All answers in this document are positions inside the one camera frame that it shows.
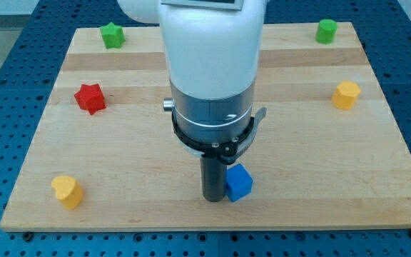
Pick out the green cylinder block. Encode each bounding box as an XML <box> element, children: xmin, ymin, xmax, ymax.
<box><xmin>315</xmin><ymin>19</ymin><xmax>338</xmax><ymax>44</ymax></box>

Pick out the blue cube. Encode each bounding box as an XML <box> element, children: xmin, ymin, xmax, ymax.
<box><xmin>225</xmin><ymin>163</ymin><xmax>253</xmax><ymax>202</ymax></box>

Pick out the yellow hexagon block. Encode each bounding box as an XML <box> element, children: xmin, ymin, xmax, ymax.
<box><xmin>331</xmin><ymin>81</ymin><xmax>361</xmax><ymax>110</ymax></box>

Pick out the green star block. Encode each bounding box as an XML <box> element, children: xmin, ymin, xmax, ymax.
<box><xmin>99</xmin><ymin>22</ymin><xmax>126</xmax><ymax>49</ymax></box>

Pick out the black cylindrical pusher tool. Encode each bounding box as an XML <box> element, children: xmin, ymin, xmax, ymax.
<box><xmin>200</xmin><ymin>157</ymin><xmax>227</xmax><ymax>202</ymax></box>

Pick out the yellow heart block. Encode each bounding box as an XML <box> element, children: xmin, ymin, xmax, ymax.
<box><xmin>51</xmin><ymin>176</ymin><xmax>84</xmax><ymax>210</ymax></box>

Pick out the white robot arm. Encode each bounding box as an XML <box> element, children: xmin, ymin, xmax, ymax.
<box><xmin>118</xmin><ymin>0</ymin><xmax>267</xmax><ymax>143</ymax></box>

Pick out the black tool clamp ring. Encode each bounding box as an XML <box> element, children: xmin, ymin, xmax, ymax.
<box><xmin>171</xmin><ymin>106</ymin><xmax>268</xmax><ymax>166</ymax></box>

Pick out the red star block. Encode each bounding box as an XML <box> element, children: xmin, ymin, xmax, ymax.
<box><xmin>74</xmin><ymin>84</ymin><xmax>106</xmax><ymax>115</ymax></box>

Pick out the wooden board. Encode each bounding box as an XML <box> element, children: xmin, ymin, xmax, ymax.
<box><xmin>0</xmin><ymin>22</ymin><xmax>411</xmax><ymax>232</ymax></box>

